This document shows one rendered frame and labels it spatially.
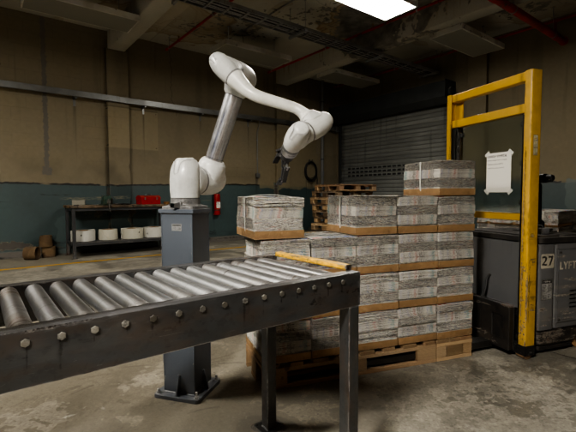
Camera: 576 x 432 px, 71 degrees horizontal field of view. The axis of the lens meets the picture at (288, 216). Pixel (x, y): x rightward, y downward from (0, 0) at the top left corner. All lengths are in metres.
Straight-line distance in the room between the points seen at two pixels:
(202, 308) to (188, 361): 1.22
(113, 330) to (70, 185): 7.45
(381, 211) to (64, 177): 6.80
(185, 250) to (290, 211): 0.59
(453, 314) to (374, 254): 0.73
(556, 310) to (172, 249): 2.54
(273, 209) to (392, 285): 0.89
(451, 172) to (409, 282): 0.75
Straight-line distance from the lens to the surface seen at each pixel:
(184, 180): 2.16
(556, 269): 3.28
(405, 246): 2.58
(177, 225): 2.17
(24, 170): 8.35
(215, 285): 1.27
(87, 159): 8.51
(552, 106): 8.88
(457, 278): 2.85
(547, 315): 3.26
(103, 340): 1.04
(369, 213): 2.42
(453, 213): 2.77
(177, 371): 2.36
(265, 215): 2.14
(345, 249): 2.36
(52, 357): 1.02
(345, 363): 1.53
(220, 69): 2.17
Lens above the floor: 1.07
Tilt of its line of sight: 3 degrees down
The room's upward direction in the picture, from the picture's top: straight up
